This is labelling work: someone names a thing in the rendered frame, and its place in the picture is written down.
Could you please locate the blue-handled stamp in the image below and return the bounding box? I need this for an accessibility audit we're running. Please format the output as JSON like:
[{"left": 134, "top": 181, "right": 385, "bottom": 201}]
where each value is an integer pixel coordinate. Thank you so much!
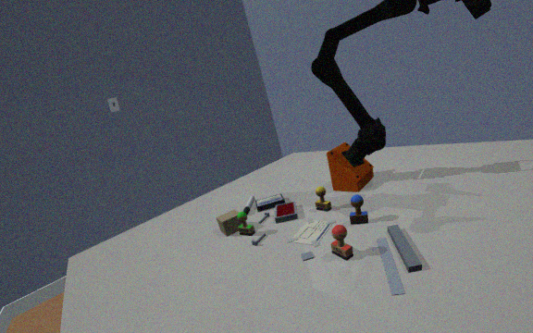
[{"left": 350, "top": 194, "right": 368, "bottom": 225}]

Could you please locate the rubber stamp with green knob handle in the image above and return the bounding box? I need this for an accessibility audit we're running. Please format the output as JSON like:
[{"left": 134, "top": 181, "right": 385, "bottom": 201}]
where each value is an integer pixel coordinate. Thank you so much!
[{"left": 238, "top": 212, "right": 255, "bottom": 236}]

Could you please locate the red rubber stamp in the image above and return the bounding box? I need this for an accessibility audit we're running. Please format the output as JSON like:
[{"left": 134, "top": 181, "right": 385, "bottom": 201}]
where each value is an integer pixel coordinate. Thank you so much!
[{"left": 331, "top": 225, "right": 353, "bottom": 260}]

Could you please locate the red ink pad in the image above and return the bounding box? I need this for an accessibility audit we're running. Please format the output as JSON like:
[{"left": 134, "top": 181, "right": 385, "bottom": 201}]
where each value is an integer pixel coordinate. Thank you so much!
[{"left": 275, "top": 202, "right": 298, "bottom": 224}]

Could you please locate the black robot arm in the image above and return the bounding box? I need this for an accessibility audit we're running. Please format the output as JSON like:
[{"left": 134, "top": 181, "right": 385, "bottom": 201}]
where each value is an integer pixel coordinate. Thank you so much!
[{"left": 311, "top": 0, "right": 491, "bottom": 167}]

